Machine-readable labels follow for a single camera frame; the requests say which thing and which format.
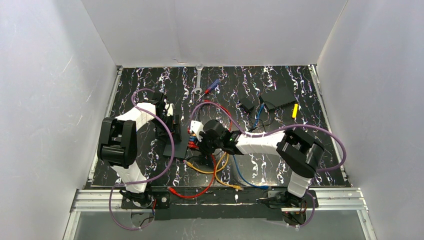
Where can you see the small black power adapter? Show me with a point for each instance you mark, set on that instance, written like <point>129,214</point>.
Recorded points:
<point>246,105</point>

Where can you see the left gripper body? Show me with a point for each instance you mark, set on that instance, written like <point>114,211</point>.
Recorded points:
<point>175,125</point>

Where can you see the silver wrench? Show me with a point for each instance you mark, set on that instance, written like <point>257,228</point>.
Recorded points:
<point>197,90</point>

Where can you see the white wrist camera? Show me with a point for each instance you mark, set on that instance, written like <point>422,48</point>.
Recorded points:
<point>195,128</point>
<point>169,107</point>

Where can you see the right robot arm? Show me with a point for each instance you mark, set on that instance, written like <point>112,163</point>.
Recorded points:
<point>302,152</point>

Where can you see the blue handled screwdriver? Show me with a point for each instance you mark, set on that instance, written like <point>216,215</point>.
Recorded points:
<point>210,88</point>

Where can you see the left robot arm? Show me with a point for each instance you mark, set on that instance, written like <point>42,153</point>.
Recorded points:
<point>118,141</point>

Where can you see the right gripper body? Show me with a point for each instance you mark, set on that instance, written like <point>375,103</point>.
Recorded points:
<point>205,145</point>

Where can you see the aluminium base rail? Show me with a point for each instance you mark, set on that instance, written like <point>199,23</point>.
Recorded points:
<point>326,198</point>

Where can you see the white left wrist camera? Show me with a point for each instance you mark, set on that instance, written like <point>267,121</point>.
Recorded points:
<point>169,107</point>

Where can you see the black network switch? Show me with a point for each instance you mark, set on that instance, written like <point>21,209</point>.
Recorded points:
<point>277,98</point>
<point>180,147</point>

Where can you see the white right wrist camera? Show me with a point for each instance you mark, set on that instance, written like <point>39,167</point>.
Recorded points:
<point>195,128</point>

